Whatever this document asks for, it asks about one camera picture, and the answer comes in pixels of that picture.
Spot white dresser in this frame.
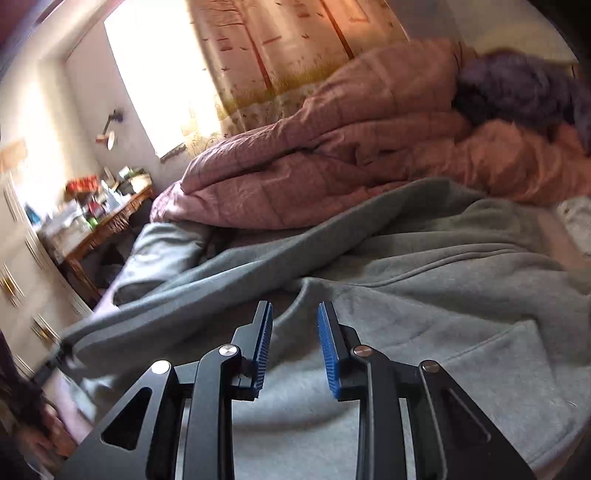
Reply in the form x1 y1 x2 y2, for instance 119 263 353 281
0 171 93 384

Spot purple fuzzy blanket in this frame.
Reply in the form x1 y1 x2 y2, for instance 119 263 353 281
452 51 591 153

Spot bright window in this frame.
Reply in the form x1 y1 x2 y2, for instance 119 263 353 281
104 0 222 158

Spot light grey folded garment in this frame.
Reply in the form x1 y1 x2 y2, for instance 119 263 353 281
131 223 208 280

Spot tree print curtain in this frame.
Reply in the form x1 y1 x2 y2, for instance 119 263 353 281
185 0 411 139

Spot pink checked quilt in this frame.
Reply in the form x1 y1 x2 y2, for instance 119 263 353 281
150 37 591 229

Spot carved wooden desk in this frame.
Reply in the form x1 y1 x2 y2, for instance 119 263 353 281
39 185 155 305

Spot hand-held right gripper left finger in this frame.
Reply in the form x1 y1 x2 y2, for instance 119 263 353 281
55 301 274 480

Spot grey sweat pants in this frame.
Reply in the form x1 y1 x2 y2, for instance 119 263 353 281
60 178 591 480

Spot pink wall lamp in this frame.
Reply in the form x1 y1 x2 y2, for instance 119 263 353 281
95 108 125 151

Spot stack of papers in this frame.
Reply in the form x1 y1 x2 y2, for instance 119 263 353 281
41 203 89 252

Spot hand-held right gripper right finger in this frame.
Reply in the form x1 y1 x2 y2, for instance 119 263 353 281
317 301 536 480

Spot red box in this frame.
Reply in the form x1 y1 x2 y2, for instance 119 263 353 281
65 175 100 195

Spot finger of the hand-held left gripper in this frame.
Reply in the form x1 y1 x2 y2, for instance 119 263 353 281
32 342 75 386

